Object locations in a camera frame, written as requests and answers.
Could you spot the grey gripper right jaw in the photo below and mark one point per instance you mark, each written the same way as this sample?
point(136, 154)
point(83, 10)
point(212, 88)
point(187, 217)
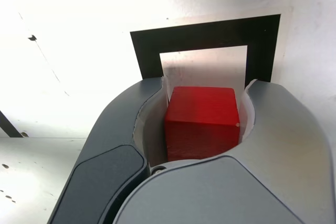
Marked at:
point(275, 161)

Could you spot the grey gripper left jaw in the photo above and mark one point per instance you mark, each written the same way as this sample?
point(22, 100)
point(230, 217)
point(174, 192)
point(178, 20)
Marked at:
point(113, 134)

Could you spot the red cube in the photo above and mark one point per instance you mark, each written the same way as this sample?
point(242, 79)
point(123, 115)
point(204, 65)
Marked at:
point(202, 119)

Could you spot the black tape square outline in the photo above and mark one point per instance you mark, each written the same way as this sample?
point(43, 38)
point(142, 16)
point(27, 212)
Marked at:
point(147, 43)

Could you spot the black tape strip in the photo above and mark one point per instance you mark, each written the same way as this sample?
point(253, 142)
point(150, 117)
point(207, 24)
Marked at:
point(10, 127)

